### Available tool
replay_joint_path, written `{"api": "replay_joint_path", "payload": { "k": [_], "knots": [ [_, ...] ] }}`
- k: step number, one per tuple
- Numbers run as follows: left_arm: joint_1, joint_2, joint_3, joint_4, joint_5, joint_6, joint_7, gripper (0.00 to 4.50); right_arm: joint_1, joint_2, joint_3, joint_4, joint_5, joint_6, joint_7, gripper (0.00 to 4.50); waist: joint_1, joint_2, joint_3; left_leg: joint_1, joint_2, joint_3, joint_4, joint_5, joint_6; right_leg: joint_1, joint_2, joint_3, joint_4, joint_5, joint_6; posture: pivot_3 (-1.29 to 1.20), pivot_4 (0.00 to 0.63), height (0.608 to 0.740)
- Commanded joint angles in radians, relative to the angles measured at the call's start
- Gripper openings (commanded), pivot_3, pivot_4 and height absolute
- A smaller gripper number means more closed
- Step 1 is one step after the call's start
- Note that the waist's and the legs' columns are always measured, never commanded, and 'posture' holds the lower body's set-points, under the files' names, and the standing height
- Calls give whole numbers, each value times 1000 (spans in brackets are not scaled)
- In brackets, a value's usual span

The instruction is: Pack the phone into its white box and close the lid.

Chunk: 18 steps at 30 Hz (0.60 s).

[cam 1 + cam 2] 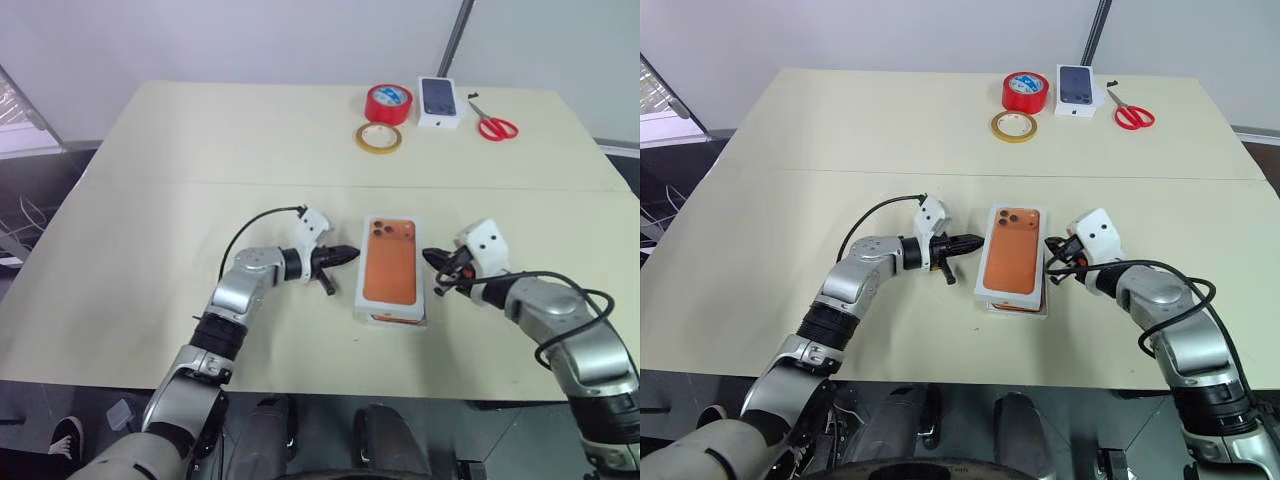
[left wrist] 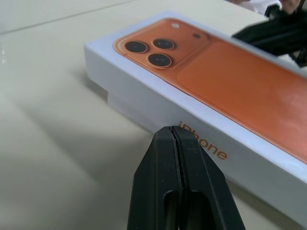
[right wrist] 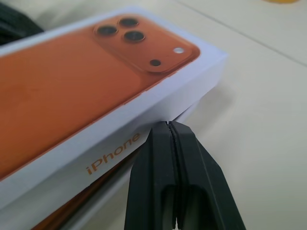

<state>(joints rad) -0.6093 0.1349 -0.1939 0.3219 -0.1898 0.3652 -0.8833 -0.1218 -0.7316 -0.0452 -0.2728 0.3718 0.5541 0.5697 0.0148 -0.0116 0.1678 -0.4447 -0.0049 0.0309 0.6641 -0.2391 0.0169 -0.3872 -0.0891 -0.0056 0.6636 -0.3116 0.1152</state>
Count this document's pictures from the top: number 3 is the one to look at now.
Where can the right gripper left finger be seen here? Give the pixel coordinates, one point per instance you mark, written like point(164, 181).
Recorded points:
point(153, 182)

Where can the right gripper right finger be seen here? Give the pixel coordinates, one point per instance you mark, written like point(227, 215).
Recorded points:
point(204, 182)

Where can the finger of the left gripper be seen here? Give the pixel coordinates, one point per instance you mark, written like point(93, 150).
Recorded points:
point(14, 21)

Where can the yellow tape roll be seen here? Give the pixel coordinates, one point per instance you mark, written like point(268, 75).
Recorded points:
point(280, 1)

